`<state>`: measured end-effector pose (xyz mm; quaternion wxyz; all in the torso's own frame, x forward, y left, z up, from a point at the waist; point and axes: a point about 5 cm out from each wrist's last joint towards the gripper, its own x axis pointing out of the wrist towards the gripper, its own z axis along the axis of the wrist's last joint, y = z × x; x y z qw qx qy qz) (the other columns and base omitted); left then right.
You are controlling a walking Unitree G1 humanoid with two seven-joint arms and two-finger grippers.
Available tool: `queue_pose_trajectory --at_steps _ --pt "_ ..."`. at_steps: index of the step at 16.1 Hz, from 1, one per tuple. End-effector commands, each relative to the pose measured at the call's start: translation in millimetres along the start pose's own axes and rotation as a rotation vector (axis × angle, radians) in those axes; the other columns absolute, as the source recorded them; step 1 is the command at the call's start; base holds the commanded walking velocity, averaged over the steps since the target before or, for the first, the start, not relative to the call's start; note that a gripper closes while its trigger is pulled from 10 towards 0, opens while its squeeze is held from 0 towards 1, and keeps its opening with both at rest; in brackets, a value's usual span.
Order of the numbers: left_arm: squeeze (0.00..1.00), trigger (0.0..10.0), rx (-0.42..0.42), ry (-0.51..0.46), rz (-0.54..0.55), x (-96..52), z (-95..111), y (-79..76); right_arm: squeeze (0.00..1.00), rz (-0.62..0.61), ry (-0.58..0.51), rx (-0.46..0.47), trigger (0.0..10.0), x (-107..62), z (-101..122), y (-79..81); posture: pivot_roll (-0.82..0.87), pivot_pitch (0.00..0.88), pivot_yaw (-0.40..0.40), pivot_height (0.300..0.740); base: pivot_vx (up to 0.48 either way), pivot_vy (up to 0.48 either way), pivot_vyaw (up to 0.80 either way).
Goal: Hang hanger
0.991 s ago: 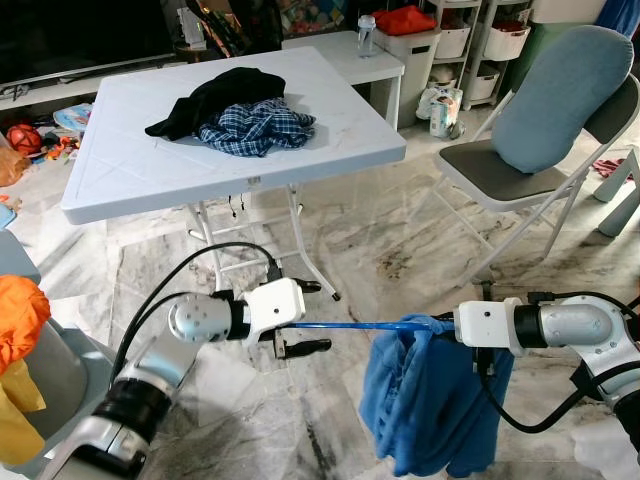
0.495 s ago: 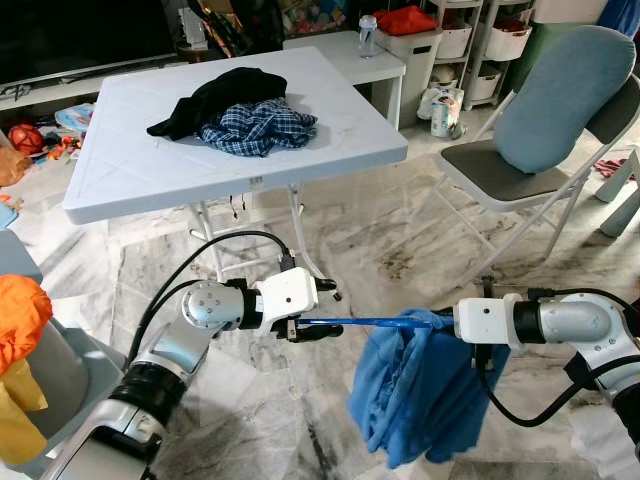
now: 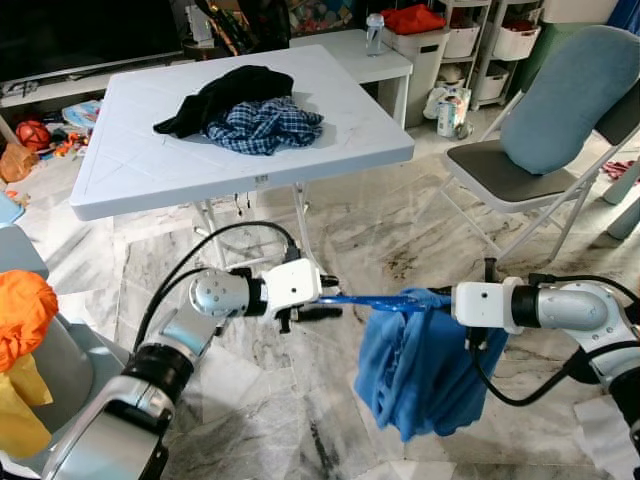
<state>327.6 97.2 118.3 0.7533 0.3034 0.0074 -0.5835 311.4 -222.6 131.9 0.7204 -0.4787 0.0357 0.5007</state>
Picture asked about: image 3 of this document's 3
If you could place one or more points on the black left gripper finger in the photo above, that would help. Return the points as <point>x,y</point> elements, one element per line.
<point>320,313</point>
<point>329,283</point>

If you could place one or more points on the orange shirt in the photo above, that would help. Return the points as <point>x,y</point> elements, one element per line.
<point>25,315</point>

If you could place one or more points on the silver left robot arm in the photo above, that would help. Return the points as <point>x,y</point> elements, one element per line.
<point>215,295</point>

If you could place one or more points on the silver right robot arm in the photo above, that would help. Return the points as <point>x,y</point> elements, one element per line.
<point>575,305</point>

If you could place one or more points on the grey folding chair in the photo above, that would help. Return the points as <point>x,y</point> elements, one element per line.
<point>500,170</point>

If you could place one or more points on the blue plaid shirt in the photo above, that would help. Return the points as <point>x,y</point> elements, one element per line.
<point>265,125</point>

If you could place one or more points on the white printed bag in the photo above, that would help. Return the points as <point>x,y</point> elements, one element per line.
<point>450,110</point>

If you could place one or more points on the white folding table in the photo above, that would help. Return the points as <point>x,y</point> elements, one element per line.
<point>150,150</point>

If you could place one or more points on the black garment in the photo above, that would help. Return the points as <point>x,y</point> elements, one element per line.
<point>230,85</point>

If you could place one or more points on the white side table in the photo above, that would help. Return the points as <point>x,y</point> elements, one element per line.
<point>370,65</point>

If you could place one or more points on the clear water bottle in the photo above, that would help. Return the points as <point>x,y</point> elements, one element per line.
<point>375,38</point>

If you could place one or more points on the blue-grey cushion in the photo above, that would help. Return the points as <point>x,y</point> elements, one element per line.
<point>570,100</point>

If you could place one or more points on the red cloth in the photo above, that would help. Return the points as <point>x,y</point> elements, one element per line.
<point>412,20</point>

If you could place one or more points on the yellow garment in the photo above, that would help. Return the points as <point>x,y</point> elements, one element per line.
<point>20,410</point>

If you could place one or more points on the blue baby bouncer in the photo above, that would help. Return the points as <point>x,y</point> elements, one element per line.
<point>82,115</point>

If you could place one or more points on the white storage trolley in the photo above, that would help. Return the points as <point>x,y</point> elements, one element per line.
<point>515,40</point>

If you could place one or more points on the orange bag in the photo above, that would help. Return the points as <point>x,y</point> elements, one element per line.
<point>15,162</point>

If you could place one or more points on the red ball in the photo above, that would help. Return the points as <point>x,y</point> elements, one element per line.
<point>32,135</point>

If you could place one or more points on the black television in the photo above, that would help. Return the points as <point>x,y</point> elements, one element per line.
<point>90,35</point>

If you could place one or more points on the blue hanging cloth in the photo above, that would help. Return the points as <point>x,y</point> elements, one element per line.
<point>628,12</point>

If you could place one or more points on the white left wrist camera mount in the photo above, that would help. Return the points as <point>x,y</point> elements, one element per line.
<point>292,285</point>

